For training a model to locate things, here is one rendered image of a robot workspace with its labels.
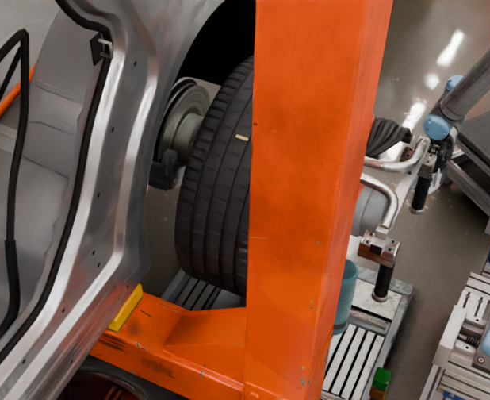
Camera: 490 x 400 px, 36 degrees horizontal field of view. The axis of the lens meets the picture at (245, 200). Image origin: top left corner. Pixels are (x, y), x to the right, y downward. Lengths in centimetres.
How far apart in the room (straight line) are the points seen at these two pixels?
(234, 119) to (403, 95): 210
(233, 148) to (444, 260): 151
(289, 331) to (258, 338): 10
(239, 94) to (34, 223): 58
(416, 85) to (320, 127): 278
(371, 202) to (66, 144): 79
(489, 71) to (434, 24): 238
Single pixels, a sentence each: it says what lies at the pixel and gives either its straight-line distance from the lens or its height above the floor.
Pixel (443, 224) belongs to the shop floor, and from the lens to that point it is 325.
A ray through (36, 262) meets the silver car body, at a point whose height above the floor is 96.
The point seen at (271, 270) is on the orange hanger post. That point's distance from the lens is 146.
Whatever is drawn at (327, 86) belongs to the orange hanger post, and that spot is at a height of 166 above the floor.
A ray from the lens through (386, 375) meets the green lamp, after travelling 198.
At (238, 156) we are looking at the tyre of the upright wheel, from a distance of 179.
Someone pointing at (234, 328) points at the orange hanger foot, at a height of 82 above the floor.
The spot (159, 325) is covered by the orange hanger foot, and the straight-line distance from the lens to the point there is 200.
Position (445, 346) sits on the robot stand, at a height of 77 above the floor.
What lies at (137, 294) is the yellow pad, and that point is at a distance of 202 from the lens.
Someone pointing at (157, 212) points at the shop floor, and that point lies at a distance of 318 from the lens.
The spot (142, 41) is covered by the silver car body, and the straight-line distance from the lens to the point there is 165.
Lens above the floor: 233
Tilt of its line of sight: 47 degrees down
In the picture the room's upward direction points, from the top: 2 degrees clockwise
